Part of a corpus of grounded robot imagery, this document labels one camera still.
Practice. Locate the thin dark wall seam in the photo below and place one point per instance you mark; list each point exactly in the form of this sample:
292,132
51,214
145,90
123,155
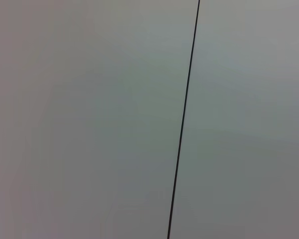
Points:
184,119

